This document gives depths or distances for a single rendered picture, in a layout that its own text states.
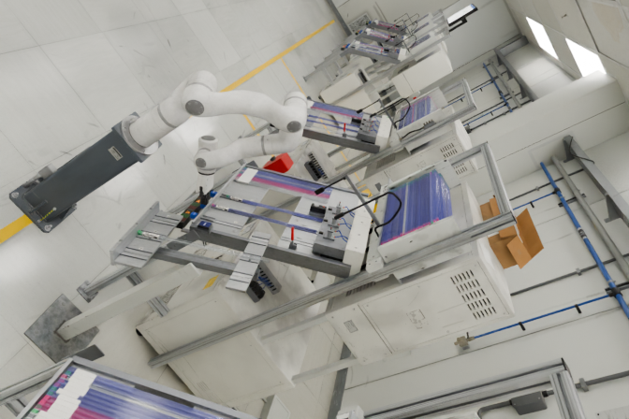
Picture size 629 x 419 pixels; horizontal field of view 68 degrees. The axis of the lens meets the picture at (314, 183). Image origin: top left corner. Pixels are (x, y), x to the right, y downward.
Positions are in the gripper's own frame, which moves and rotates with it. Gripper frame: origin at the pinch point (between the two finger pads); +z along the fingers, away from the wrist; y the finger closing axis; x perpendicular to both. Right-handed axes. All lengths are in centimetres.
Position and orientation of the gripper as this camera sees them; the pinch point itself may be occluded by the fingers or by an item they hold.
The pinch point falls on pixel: (204, 199)
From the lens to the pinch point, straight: 226.2
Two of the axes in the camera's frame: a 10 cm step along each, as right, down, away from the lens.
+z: -1.6, 8.8, 4.5
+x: 9.7, 2.3, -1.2
